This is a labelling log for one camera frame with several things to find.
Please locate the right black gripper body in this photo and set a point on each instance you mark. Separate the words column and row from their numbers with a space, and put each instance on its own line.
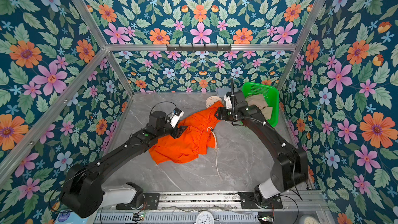
column 227, row 114

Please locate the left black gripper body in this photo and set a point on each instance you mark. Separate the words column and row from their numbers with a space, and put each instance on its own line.
column 167, row 128

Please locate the orange shorts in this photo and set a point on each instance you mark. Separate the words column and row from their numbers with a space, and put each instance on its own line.
column 194, row 141

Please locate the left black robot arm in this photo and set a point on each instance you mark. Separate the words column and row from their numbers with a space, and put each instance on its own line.
column 82, row 191

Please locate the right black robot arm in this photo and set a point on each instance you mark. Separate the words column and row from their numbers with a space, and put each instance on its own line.
column 290, row 166

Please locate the beige shorts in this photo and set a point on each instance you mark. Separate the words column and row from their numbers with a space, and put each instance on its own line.
column 260, row 102

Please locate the grey rectangular box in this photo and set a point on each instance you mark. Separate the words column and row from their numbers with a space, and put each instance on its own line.
column 221, row 92

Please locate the pink round alarm clock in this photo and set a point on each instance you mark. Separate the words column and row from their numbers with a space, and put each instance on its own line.
column 212, row 100

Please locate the green plastic basket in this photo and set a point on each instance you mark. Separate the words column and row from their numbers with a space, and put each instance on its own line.
column 270, row 94

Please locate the white clock at bottom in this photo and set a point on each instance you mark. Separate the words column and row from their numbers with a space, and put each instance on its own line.
column 205, row 217

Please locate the round beige object bottom right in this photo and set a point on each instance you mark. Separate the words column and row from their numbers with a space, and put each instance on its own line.
column 307, row 219

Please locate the blue tissue pack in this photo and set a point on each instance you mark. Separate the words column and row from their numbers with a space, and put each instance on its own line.
column 70, row 218

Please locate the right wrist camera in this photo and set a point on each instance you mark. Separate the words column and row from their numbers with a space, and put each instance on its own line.
column 228, row 102

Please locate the black wall hook rail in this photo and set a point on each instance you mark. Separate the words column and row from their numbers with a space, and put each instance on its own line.
column 194, row 48

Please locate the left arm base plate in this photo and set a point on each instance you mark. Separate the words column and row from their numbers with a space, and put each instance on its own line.
column 146, row 200

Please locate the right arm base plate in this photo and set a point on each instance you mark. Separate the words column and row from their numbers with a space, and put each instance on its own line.
column 248, row 199

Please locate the aluminium mounting rail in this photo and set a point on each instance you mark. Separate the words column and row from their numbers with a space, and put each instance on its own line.
column 304, row 200

